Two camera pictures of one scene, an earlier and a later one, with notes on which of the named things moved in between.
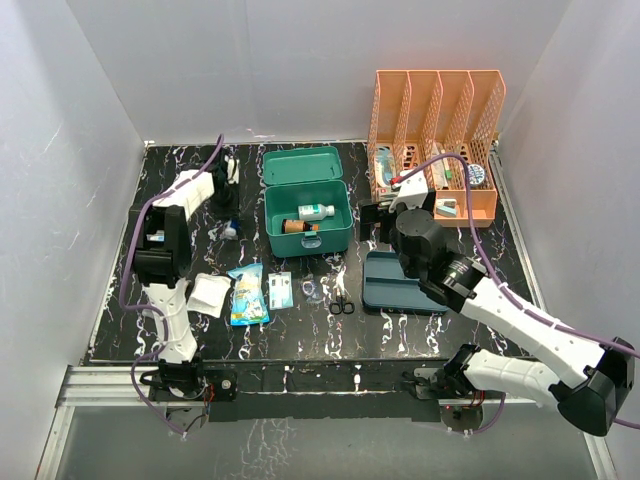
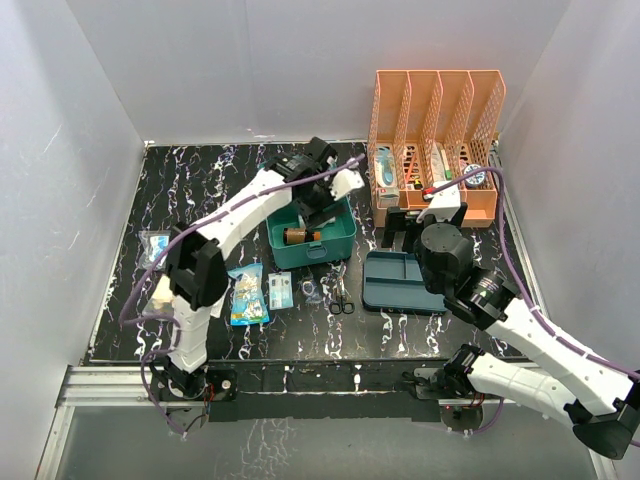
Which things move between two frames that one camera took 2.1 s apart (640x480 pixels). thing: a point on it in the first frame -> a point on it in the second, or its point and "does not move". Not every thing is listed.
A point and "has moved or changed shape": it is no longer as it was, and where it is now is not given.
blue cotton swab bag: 248,305 does not move
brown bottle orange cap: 298,225 has moved or changed shape
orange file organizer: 419,116 does not move
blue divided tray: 386,286 does not move
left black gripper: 232,210 -> 313,215
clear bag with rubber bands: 310,289 does not move
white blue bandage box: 280,290 does not move
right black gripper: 375,214 -> 401,221
